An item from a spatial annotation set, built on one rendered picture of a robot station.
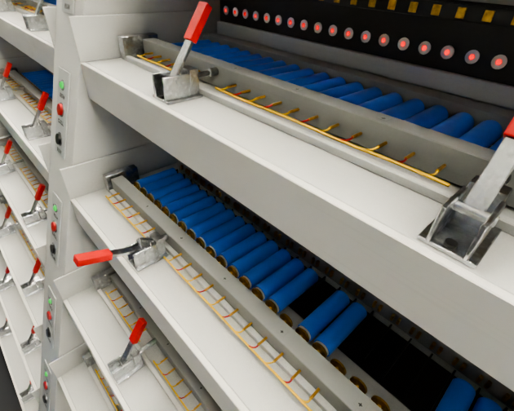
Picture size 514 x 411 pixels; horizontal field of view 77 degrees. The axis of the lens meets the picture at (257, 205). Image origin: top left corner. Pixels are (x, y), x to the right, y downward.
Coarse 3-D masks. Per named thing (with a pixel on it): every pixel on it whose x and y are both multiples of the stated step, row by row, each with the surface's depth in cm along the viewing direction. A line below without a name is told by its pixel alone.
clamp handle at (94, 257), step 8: (136, 240) 37; (128, 248) 37; (136, 248) 37; (80, 256) 33; (88, 256) 33; (96, 256) 34; (104, 256) 34; (112, 256) 35; (80, 264) 32; (88, 264) 33
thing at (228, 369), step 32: (96, 160) 48; (128, 160) 51; (160, 160) 55; (96, 192) 49; (96, 224) 44; (128, 224) 44; (160, 288) 36; (192, 288) 36; (160, 320) 35; (192, 320) 33; (384, 320) 34; (192, 352) 30; (224, 352) 30; (224, 384) 28; (256, 384) 28; (288, 384) 28
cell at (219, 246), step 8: (248, 224) 42; (232, 232) 41; (240, 232) 41; (248, 232) 41; (224, 240) 39; (232, 240) 40; (240, 240) 40; (216, 248) 38; (224, 248) 39; (216, 256) 39
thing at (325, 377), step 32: (128, 192) 46; (160, 224) 40; (192, 256) 36; (224, 288) 33; (224, 320) 32; (256, 320) 31; (256, 352) 29; (288, 352) 28; (320, 384) 26; (352, 384) 26
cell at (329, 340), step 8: (352, 304) 33; (360, 304) 33; (344, 312) 32; (352, 312) 32; (360, 312) 32; (336, 320) 31; (344, 320) 31; (352, 320) 31; (360, 320) 32; (328, 328) 31; (336, 328) 30; (344, 328) 31; (352, 328) 31; (320, 336) 30; (328, 336) 30; (336, 336) 30; (344, 336) 30; (328, 344) 29; (336, 344) 30; (328, 352) 29
